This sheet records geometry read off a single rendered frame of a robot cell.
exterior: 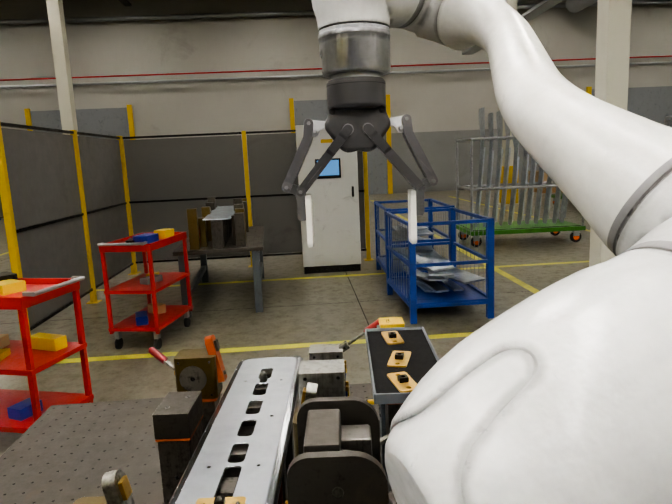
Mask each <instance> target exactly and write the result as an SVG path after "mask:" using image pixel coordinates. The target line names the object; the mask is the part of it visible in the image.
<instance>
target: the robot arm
mask: <svg viewBox="0 0 672 504"><path fill-rule="evenodd" d="M506 2H507V0H312V7H313V10H314V13H315V16H316V20H317V24H318V32H319V35H318V42H319V52H320V57H321V59H322V73H323V74H322V75H323V77H325V78H328V79H331V80H330V81H328V83H327V105H328V116H327V119H326V121H316V120H311V119H306V120H305V121H304V131H303V138H302V140H301V143H300V145H299V147H298V150H297V152H296V154H295V157H294V159H293V162H292V164H291V166H290V169H289V171H288V173H287V176H286V178H285V180H284V183H283V185H282V190H283V191H284V192H288V193H291V194H293V195H295V196H296V199H297V215H298V219H299V221H306V225H307V243H308V248H313V247H314V226H313V207H312V194H306V192H307V191H308V190H309V188H310V187H311V186H312V184H313V183H314V182H315V180H316V179H317V178H318V177H319V175H320V174H321V173H322V171H323V170H324V169H325V167H326V166H327V165H328V163H329V162H330V161H331V159H332V158H333V157H334V156H335V154H336V153H337V152H338V150H339V149H341V150H342V151H344V152H347V153H351V152H355V151H363V152H371V151H373V150H374V149H375V148H376V147H377V149H378V150H379V151H380V152H381V153H382V154H383V155H384V156H385V157H386V158H387V159H388V160H389V162H390V163H391V164H392V165H393V166H394V167H395V168H396V169H397V170H398V172H399V173H400V174H401V175H402V176H403V177H404V178H405V179H406V180H407V182H408V183H409V184H410V185H411V186H412V187H413V189H414V190H413V189H408V229H409V241H410V242H411V243H412V244H416V243H417V217H416V216H423V214H424V212H425V211H424V192H425V190H426V189H427V188H429V187H432V186H435V185H437V184H438V178H437V176H436V174H435V172H434V170H433V168H432V166H431V165H430V163H429V161H428V159H427V157H426V155H425V153H424V151H423V149H422V147H421V145H420V143H419V142H418V140H417V138H416V136H415V134H414V132H413V127H412V119H411V116H410V115H409V114H405V115H403V116H400V117H394V118H389V117H388V115H387V112H386V85H385V80H384V79H383V78H381V76H383V75H386V74H388V73H389V72H390V69H391V64H390V28H399V29H405V30H407V31H410V32H414V33H415V34H416V36H417V37H420V38H424V39H427V40H430V41H433V42H436V43H439V44H441V45H444V46H446V47H449V48H451V49H453V50H464V49H468V48H470V47H472V46H474V45H477V46H479V47H480V48H482V49H483V50H485V51H486V52H487V53H488V57H489V63H490V69H491V75H492V81H493V87H494V92H495V98H496V101H497V105H498V107H499V110H500V112H501V115H502V117H503V119H504V120H505V122H506V124H507V126H508V127H509V129H510V130H511V132H512V133H513V135H514V136H515V137H516V139H517V140H518V141H519V142H520V144H521V145H522V146H523V147H524V149H525V150H526V151H527V152H528V153H529V155H530V156H531V157H532V158H533V159H534V160H535V161H536V162H537V164H538V165H539V166H540V167H541V168H542V169H543V170H544V171H545V173H546V174H547V175H548V176H549V177H550V178H551V179H552V180H553V181H554V183H555V184H556V185H557V186H558V187H559V189H560V190H561V191H562V192H563V193H564V194H565V196H566V197H567V198H568V199H569V200H570V202H571V203H572V204H573V205H574V206H575V207H576V209H577V210H578V211H579V212H580V213H581V215H582V216H583V217H584V219H585V220H586V221H587V222H588V224H589V225H590V226H591V228H592V229H593V230H594V232H595V233H596V234H597V235H598V237H599V238H600V239H601V241H602V242H603V243H604V245H605V246H606V247H607V248H608V249H609V250H610V251H611V252H612V253H613V254H614V255H615V256H616V257H614V258H612V259H610V260H608V261H605V262H603V263H600V264H597V265H594V266H591V267H588V268H585V269H582V270H580V271H577V272H575V273H573V274H571V275H569V276H568V277H566V278H564V279H562V280H560V281H558V282H556V283H554V284H552V285H550V286H548V287H546V288H545V289H543V290H541V291H539V292H537V293H536V294H534V295H532V296H530V297H529V298H527V299H525V300H524V301H522V302H520V303H519V304H517V305H515V306H514V307H512V308H510V309H509V310H507V311H506V312H504V313H502V314H501V315H499V316H498V317H496V318H495V319H493V320H491V321H490V322H488V323H487V324H485V325H484V326H482V327H481V328H480V329H478V330H477V331H475V332H474V333H472V334H471V335H469V336H468V337H466V338H465V339H464V340H462V341H461V342H460V343H458V344H457V345H456V346H455V347H454V348H452V349H451V350H450V351H449V352H448V353H447V354H446V355H445V356H443V357H442V358H441V359H440V360H439V361H438V362H437V363H436V364H435V365H434V366H433V367H432V368H431V369H430V370H429V371H428V373H427V374H426V375H425V376H424V377H423V378H422V379H421V380H420V382H419V383H418V384H417V386H416V387H415V388H414V389H413V391H412V392H411V393H410V394H409V396H408V397H407V398H406V400H405V401H404V403H403V404H402V406H401V407H400V409H399V410H398V412H397V413H396V415H395V416H394V418H393V419H392V422H391V426H390V435H389V437H388V439H387V441H386V444H385V467H386V472H387V476H388V479H389V482H390V485H391V488H392V491H393V494H394V497H395V499H396V502H397V504H672V128H671V127H668V126H665V125H662V124H660V123H657V122H654V121H652V120H649V119H647V118H644V117H642V116H639V115H636V114H634V113H631V112H629V111H626V110H624V109H621V108H618V107H616V106H614V105H611V104H609V103H607V102H604V101H602V100H600V99H598V98H596V97H594V96H592V95H590V94H588V93H586V92H584V91H583V90H581V89H579V88H578V87H576V86H575V85H573V84H572V83H571V82H569V81H568V80H567V79H566V78H565V77H564V76H563V75H562V74H561V73H560V72H559V71H558V69H557V68H556V66H555V65H554V63H553V62H552V60H551V58H550V57H549V55H548V54H547V52H546V50H545V49H544V47H543V45H542V44H541V42H540V40H539V39H538V37H537V35H536V34H535V32H534V31H533V29H532V28H531V26H530V25H529V24H528V22H527V21H526V20H525V19H524V18H523V17H522V16H521V15H520V14H519V13H518V12H517V11H516V10H515V9H513V8H512V7H511V6H510V5H509V4H507V3H506ZM390 126H393V127H394V128H395V129H396V131H397V132H398V133H402V135H403V138H404V140H405V142H406V144H407V146H408V148H409V150H410V151H411V153H412V155H413V157H414V159H415V161H416V163H417V165H418V167H419V169H420V170H421V172H422V174H423V176H424V179H422V180H420V179H419V178H418V177H417V176H416V175H415V174H414V172H413V171H412V170H411V169H410V168H409V167H408V166H407V165H406V164H405V162H404V161H403V160H402V159H401V158H400V157H399V156H398V155H397V153H396V152H395V151H394V150H393V149H392V148H391V146H390V145H389V144H388V143H387V142H386V141H385V140H384V138H383V137H384V136H385V134H386V132H387V131H388V129H389V128H390ZM323 129H325V130H326V131H327V133H328V134H329V135H330V137H331V138H332V139H333V140H334V141H333V142H332V143H331V145H330V146H329V147H328V149H327V150H326V151H325V153H324V154H323V155H322V157H321V158H320V159H319V161H318V162H317V163H316V165H315V166H314V167H313V169H312V170H311V171H310V173H309V174H308V175H307V176H306V178H305V179H304V180H303V182H302V183H301V184H300V186H299V185H295V184H294V183H295V181H296V179H297V176H298V174H299V172H300V169H301V167H302V165H303V162H304V160H305V158H306V155H307V153H308V151H309V148H310V146H311V144H312V141H313V137H317V136H318V135H319V134H320V131H321V130H323Z"/></svg>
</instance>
